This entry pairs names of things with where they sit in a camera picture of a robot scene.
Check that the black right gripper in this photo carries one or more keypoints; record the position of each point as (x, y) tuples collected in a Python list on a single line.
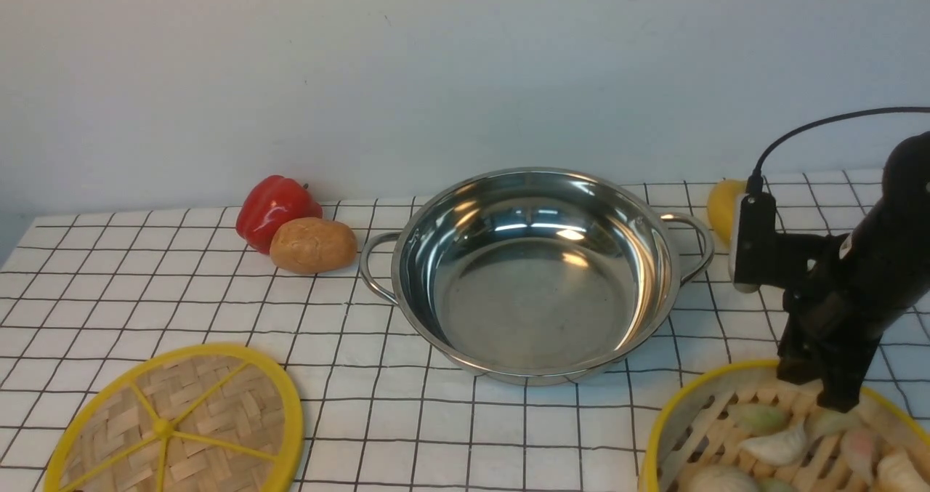
[(836, 317)]

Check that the woven bamboo steamer lid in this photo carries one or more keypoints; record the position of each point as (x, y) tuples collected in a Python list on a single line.
[(213, 417)]

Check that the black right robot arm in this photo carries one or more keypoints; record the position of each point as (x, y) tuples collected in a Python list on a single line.
[(903, 209)]

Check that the stainless steel pot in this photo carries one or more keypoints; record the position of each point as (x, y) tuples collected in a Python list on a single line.
[(536, 276)]

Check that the pink dumpling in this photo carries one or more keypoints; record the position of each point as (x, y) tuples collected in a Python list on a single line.
[(859, 448)]

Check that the pale green dumpling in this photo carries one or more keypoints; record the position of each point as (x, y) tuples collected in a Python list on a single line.
[(757, 419)]

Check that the white dumpling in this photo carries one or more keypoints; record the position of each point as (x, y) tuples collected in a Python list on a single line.
[(781, 449)]

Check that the cream dumpling right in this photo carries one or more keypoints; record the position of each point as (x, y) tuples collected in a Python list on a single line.
[(896, 472)]

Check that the white round bun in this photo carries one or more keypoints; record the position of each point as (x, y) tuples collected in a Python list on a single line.
[(720, 478)]

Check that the yellow banana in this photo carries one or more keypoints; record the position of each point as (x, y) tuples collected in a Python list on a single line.
[(721, 205)]

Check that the white black grid tablecloth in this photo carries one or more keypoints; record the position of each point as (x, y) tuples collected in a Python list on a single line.
[(87, 295)]

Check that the brown potato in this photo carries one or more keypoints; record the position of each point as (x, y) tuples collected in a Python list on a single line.
[(312, 245)]

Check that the red bell pepper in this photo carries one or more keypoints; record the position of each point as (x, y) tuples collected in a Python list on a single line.
[(272, 203)]

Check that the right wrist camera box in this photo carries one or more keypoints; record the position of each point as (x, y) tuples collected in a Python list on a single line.
[(760, 255)]

